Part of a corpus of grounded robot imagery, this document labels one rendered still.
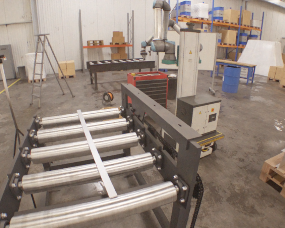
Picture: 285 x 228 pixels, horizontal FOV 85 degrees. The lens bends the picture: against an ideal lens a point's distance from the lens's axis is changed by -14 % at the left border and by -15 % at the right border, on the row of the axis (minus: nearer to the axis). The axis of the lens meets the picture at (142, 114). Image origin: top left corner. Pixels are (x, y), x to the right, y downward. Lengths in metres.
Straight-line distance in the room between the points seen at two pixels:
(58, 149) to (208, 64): 5.42
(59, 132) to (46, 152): 0.30
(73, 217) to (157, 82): 3.11
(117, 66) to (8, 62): 6.68
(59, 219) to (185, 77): 2.33
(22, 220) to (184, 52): 2.44
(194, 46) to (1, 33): 10.60
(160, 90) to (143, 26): 8.66
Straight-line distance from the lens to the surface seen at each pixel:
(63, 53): 11.20
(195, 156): 0.85
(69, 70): 9.17
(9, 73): 11.30
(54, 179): 1.11
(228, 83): 6.60
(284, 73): 9.29
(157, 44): 2.57
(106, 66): 6.33
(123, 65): 6.49
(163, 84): 3.68
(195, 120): 2.42
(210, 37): 6.08
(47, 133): 1.62
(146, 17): 12.15
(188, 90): 2.77
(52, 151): 1.35
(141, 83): 3.50
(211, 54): 6.10
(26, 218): 0.95
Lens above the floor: 1.59
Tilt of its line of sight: 23 degrees down
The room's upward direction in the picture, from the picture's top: straight up
